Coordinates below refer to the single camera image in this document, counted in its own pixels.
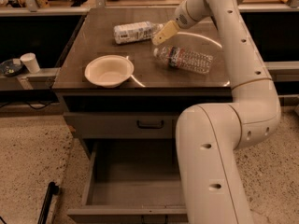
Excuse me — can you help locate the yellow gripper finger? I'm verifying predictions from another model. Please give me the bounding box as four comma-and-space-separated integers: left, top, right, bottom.
152, 21, 179, 46

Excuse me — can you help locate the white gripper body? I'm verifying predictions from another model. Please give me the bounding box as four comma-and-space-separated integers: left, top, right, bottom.
174, 2, 198, 29

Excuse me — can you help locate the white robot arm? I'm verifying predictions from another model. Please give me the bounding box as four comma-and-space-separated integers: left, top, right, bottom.
153, 0, 281, 224

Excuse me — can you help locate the red label clear bottle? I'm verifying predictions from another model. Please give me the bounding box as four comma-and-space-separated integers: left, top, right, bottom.
153, 46, 213, 75

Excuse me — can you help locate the grey drawer cabinet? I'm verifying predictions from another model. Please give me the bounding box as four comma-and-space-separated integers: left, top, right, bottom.
53, 7, 232, 153

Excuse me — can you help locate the closed grey drawer front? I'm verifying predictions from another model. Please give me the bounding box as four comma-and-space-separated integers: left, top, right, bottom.
64, 112, 178, 139

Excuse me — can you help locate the open grey lower drawer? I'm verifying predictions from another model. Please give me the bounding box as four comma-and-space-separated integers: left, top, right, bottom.
67, 139, 188, 224

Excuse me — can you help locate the white paper bowl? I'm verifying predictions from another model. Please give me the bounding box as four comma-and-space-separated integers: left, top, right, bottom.
84, 55, 134, 88

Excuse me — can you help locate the white paper cup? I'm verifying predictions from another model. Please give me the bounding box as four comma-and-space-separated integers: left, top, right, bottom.
21, 53, 40, 74

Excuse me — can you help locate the dark small dish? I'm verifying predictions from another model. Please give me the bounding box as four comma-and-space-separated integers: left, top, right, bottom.
0, 58, 24, 77

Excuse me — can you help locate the black bar on floor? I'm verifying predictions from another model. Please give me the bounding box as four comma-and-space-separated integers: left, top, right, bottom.
37, 182, 60, 224

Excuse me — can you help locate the black drawer handle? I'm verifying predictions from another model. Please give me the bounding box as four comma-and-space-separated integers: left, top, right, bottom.
136, 120, 164, 129

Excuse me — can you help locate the metal shelf rail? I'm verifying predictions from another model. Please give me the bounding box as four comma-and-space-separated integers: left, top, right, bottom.
0, 68, 60, 91

